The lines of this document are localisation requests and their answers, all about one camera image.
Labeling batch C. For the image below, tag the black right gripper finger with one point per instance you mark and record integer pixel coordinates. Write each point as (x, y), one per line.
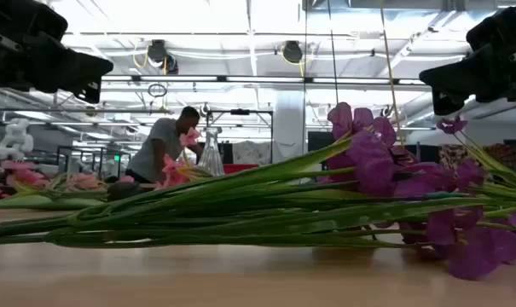
(445, 104)
(451, 77)

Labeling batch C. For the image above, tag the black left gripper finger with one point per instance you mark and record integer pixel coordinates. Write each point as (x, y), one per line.
(80, 68)
(89, 91)

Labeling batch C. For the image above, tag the purple artificial flower bunch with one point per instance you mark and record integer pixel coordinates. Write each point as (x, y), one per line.
(240, 200)
(496, 170)

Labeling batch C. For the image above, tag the clear glass vase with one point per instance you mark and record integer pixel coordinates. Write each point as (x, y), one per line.
(210, 158)

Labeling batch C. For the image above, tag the patterned cloth panel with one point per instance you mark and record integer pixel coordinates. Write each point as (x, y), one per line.
(449, 155)

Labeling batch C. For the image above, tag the black partition panel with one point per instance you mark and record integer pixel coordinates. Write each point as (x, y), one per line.
(424, 153)

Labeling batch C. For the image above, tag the person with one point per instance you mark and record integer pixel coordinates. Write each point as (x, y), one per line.
(155, 149)

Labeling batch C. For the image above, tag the white robot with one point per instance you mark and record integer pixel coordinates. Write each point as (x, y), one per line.
(14, 140)

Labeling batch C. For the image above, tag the black monitor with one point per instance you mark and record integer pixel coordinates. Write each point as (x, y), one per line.
(319, 140)

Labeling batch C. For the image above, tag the white pillar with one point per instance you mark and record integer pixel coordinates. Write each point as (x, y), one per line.
(289, 128)

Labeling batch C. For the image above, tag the red storage bin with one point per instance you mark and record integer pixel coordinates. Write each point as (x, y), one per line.
(240, 168)

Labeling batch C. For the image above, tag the white cloth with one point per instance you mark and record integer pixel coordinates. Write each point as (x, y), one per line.
(251, 152)

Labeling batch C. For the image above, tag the black cage frame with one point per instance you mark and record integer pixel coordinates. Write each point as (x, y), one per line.
(82, 147)

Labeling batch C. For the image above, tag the black rig frame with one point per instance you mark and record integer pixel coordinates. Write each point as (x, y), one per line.
(240, 111)

